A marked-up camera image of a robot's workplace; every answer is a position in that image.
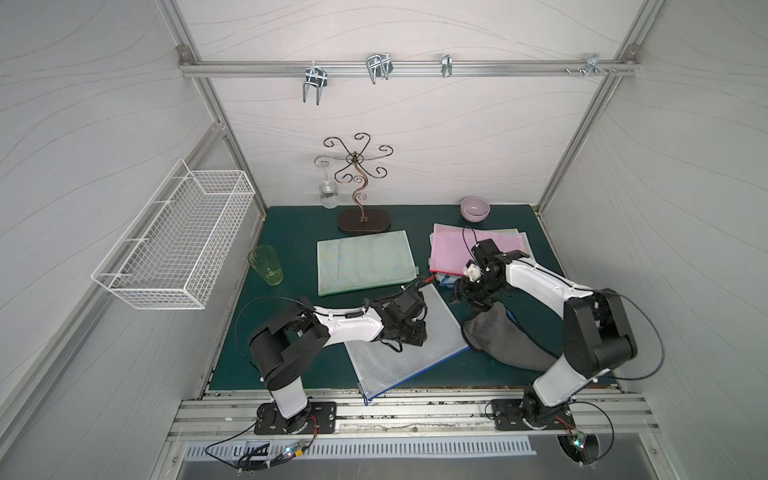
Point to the grey microfibre cloth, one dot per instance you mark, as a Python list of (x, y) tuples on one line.
[(496, 334)]

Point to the bronze scroll stand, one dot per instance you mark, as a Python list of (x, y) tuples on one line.
[(361, 220)]

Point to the clear blue-zip document bag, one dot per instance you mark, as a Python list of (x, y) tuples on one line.
[(380, 369)]

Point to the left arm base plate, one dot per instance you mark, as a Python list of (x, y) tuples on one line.
[(317, 417)]

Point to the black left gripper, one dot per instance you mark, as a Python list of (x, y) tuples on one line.
[(417, 315)]

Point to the hanging wine glass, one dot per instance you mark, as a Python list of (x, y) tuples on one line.
[(328, 188)]

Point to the aluminium top rail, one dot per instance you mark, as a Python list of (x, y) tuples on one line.
[(401, 68)]

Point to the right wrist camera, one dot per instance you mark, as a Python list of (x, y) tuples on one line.
[(486, 253)]

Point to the metal ring clamp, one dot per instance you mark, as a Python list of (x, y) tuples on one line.
[(446, 65)]

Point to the purple bowl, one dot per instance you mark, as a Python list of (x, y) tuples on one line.
[(474, 209)]

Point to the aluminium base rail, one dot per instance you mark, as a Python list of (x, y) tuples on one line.
[(409, 413)]

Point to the green mesh document bag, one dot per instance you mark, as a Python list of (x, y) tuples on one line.
[(364, 262)]

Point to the metal hook clamp middle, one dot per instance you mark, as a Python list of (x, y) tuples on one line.
[(379, 66)]

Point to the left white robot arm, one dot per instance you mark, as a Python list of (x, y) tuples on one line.
[(286, 346)]

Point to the metal hook clamp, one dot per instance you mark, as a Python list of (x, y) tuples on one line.
[(316, 80), (379, 66)]

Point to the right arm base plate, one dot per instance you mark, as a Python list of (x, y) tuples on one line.
[(510, 414)]

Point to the white wire basket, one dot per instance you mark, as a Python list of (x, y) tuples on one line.
[(171, 254)]

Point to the metal hook clamp left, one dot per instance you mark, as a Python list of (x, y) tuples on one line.
[(316, 80)]

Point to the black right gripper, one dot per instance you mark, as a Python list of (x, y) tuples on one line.
[(469, 288)]

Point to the metal bracket right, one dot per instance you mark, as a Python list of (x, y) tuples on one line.
[(592, 67)]

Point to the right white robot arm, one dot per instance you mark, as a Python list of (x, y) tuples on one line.
[(596, 331)]

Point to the green drinking glass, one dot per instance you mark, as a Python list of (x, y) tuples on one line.
[(265, 261)]

